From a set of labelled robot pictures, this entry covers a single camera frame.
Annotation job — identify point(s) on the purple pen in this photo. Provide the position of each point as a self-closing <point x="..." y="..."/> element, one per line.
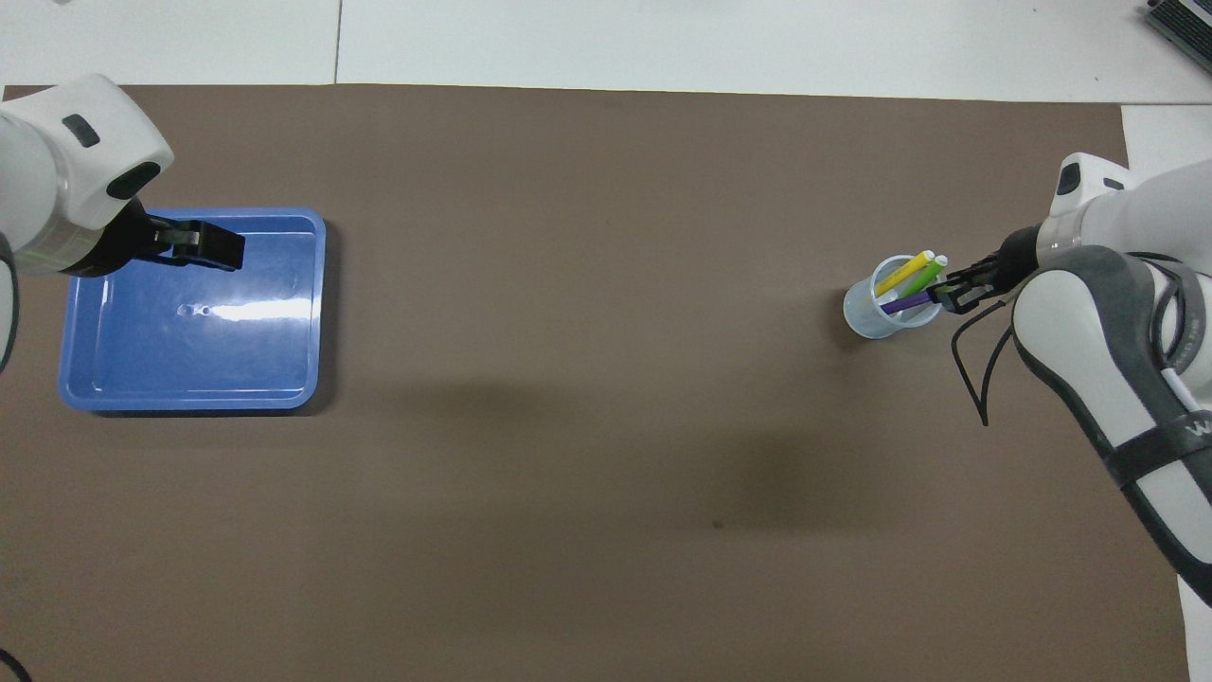
<point x="911" y="302"/>

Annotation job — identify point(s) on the grey ribbed device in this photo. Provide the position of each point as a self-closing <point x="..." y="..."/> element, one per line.
<point x="1184" y="21"/>

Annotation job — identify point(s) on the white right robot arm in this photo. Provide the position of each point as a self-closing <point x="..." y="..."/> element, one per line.
<point x="1098" y="379"/>

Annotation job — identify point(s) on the yellow pen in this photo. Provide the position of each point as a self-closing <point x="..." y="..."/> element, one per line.
<point x="904" y="273"/>

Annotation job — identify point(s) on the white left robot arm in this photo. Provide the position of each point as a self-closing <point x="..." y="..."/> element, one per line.
<point x="66" y="161"/>

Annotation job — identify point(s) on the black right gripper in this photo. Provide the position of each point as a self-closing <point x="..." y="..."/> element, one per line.
<point x="1015" y="256"/>

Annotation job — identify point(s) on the brown table mat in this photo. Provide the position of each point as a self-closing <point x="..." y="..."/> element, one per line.
<point x="568" y="474"/>

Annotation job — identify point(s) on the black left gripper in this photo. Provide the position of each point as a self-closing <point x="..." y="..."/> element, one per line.
<point x="114" y="246"/>

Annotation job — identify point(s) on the blue plastic tray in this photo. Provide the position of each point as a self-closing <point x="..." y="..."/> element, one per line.
<point x="208" y="360"/>

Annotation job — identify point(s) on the clear plastic cup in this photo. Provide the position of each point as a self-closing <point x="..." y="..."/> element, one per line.
<point x="876" y="322"/>

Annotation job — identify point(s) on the green pen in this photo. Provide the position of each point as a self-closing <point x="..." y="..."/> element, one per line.
<point x="923" y="277"/>

